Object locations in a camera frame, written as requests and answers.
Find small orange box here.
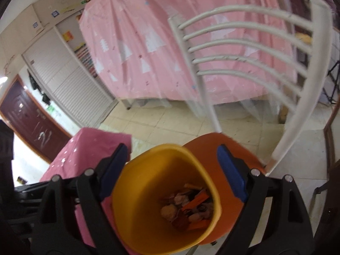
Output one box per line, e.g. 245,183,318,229
187,219,211,231

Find long orange box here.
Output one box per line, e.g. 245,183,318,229
181,192,210,211

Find orange plastic cup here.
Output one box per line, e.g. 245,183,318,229
160,204,177,222

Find yellow trash bin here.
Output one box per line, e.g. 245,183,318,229
112,144,222,254

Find pink starry tablecloth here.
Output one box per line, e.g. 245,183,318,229
40,128,132,182

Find dark red door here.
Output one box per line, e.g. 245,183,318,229
1,76,71,163

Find black hanging bags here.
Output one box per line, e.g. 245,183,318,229
27,69,51,108

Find white louvered wardrobe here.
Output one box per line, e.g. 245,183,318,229
23,12,117,128

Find pink tree-print curtain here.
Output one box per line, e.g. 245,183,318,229
79,0,297,104

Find white metal chair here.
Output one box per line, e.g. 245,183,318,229
168,0,333,177

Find colourful wall chart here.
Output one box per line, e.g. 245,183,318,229
74,43,97,78

